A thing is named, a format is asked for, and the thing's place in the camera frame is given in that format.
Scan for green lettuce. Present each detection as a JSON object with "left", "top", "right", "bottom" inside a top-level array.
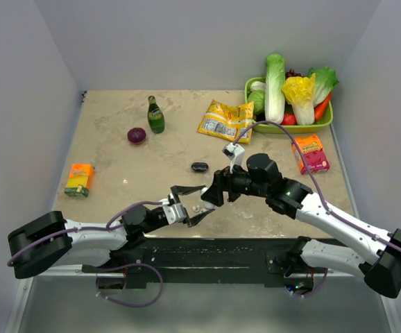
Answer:
[{"left": 308, "top": 67, "right": 339, "bottom": 106}]

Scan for purple red onion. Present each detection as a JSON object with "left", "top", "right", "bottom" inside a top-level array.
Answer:
[{"left": 127, "top": 127, "right": 146, "bottom": 144}]

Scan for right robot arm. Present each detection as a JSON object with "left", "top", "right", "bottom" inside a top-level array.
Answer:
[{"left": 201, "top": 153, "right": 401, "bottom": 298}]

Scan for white earbud charging case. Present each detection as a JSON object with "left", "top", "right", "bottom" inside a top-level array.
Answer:
[{"left": 200, "top": 187, "right": 216, "bottom": 210}]

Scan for dark red grapes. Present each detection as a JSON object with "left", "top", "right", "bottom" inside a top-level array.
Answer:
[{"left": 285, "top": 69, "right": 302, "bottom": 79}]

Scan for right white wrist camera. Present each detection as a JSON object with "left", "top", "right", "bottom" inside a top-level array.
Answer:
[{"left": 222, "top": 142, "right": 245, "bottom": 173}]

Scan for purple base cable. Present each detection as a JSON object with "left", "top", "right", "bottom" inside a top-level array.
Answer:
[
  {"left": 289, "top": 268, "right": 329, "bottom": 299},
  {"left": 95, "top": 262, "right": 164, "bottom": 308}
]

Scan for black earbud charging case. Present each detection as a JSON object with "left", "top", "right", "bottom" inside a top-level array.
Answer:
[{"left": 191, "top": 162, "right": 209, "bottom": 173}]

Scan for orange carrot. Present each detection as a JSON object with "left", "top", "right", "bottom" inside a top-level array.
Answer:
[{"left": 314, "top": 92, "right": 332, "bottom": 122}]

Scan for yellow snack bag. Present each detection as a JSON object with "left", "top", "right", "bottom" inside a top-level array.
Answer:
[{"left": 197, "top": 99, "right": 254, "bottom": 142}]

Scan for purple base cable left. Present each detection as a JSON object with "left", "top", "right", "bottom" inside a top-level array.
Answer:
[{"left": 95, "top": 262, "right": 164, "bottom": 308}]

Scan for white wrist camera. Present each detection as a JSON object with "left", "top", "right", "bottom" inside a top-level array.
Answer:
[
  {"left": 160, "top": 194, "right": 188, "bottom": 225},
  {"left": 222, "top": 142, "right": 245, "bottom": 173}
]

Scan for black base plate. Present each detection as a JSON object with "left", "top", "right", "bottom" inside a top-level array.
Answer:
[{"left": 82, "top": 238, "right": 324, "bottom": 294}]

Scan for green glass bottle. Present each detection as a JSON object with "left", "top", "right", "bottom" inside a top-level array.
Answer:
[{"left": 147, "top": 96, "right": 165, "bottom": 134}]

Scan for napa cabbage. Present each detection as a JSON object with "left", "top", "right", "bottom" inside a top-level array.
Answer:
[{"left": 264, "top": 53, "right": 285, "bottom": 124}]

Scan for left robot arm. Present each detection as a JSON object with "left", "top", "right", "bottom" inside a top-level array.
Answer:
[{"left": 7, "top": 185, "right": 215, "bottom": 280}]

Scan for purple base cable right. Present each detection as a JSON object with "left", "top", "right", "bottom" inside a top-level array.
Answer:
[{"left": 289, "top": 268, "right": 329, "bottom": 299}]

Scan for orange yellow juice carton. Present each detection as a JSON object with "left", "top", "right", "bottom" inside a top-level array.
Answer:
[{"left": 64, "top": 164, "right": 95, "bottom": 198}]

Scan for round green cabbage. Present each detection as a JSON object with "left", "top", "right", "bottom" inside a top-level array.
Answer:
[{"left": 248, "top": 90, "right": 265, "bottom": 115}]

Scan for white cauliflower piece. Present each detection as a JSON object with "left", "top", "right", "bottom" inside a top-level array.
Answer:
[{"left": 249, "top": 80, "right": 266, "bottom": 92}]

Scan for yellow leaf cabbage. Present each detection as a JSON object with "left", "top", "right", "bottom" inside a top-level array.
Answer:
[{"left": 282, "top": 74, "right": 316, "bottom": 126}]

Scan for red tomato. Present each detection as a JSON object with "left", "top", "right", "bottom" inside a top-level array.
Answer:
[{"left": 281, "top": 113, "right": 297, "bottom": 126}]

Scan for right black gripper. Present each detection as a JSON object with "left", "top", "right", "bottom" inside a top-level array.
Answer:
[{"left": 202, "top": 159, "right": 269, "bottom": 206}]

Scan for pink orange snack box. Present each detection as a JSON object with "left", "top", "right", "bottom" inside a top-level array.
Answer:
[{"left": 291, "top": 134, "right": 330, "bottom": 175}]

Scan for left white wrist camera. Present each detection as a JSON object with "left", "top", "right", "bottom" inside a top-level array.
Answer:
[{"left": 160, "top": 194, "right": 188, "bottom": 225}]

